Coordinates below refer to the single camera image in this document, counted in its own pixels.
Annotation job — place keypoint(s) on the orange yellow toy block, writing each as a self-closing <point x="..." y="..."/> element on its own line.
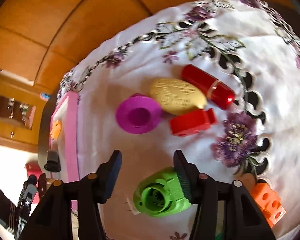
<point x="55" y="129"/>

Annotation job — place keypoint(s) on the orange holed cube block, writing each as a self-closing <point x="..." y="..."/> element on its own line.
<point x="269" y="202"/>

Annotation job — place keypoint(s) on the gold oval embossed case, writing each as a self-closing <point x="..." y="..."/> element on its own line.
<point x="176" y="96"/>

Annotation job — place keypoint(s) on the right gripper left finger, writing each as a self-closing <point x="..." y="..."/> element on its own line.
<point x="51" y="219"/>

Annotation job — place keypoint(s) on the red cylindrical tube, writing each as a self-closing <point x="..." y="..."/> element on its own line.
<point x="214" y="89"/>

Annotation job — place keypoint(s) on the pink white storage box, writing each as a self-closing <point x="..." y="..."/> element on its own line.
<point x="66" y="144"/>

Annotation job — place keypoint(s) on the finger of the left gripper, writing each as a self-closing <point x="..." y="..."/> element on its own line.
<point x="25" y="200"/>

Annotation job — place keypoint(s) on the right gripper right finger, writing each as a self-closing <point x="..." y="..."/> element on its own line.
<point x="242" y="217"/>

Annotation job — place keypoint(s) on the magenta plastic funnel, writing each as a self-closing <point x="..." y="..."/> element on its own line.
<point x="138" y="114"/>

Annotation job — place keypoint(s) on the white floral embroidered tablecloth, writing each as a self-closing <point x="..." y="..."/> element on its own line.
<point x="245" y="44"/>

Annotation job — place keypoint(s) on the wooden wall shelf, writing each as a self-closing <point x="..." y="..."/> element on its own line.
<point x="21" y="107"/>

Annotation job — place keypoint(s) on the clear cup with dark filter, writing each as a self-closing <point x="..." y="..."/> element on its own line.
<point x="53" y="163"/>

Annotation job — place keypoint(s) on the red plastic block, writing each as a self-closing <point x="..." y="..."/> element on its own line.
<point x="193" y="122"/>

